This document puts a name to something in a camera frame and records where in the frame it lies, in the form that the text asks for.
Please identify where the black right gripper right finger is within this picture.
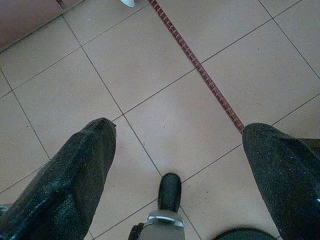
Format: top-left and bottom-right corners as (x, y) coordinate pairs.
(241, 122), (320, 240)

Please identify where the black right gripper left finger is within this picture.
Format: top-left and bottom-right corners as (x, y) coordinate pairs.
(0, 117), (118, 240)

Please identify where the pink kitchen counter base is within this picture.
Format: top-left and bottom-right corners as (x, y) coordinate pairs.
(0, 0), (85, 52)

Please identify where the robot right leg black foot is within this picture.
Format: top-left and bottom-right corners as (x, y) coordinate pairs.
(128, 172), (186, 240)

